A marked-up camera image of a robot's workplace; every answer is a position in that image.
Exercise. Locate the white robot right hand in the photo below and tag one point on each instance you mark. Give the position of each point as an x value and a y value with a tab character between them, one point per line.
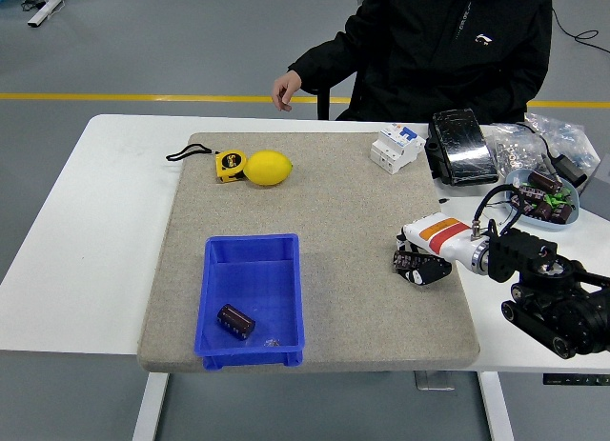
443	238

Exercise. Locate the black wrapped case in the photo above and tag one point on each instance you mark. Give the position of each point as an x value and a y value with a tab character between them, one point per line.
460	143

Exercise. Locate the blue plastic bin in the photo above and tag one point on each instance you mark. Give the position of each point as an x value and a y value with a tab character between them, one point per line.
250	274

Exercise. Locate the grey metal probe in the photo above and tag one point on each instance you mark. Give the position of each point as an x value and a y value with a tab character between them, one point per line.
549	164

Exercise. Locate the light blue bowl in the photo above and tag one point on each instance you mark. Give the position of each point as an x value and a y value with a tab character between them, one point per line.
567	225

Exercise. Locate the person's hand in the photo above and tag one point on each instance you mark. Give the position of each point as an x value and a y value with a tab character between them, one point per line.
286	91

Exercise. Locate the grey box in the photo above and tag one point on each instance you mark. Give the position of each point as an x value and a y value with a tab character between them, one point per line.
598	188

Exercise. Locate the green terminal connector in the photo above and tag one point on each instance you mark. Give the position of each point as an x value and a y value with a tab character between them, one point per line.
557	199

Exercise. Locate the white table leg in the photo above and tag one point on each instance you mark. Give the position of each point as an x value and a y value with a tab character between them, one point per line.
150	407
495	407

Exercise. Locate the white circuit breaker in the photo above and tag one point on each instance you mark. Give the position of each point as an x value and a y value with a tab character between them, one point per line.
398	148

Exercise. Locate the yellow lemon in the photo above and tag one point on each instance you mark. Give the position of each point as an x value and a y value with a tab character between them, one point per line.
267	167

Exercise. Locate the grey metal bracket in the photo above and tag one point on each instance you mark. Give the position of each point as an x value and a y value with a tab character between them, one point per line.
433	380

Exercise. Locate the person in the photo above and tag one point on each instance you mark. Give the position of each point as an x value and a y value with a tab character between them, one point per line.
443	55

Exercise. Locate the black desk control panel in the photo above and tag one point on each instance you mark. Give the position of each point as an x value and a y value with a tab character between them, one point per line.
576	379

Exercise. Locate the white desk frame foot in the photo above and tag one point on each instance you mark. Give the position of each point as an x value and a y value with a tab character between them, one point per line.
50	3

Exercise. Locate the grey-brown mat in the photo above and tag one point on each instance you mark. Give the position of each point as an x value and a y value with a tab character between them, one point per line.
310	212

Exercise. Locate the yellow tape measure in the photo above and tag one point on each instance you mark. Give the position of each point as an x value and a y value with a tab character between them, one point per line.
230	165

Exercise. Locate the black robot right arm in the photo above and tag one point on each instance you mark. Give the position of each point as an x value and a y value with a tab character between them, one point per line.
519	255

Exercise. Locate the black power adapter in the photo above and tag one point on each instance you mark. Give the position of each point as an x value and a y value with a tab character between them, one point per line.
572	170

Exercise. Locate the clear bag of blue parts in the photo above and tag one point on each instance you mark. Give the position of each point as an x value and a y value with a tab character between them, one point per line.
572	136

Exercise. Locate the clear bag of washers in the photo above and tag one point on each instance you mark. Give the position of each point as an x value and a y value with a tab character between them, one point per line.
512	150

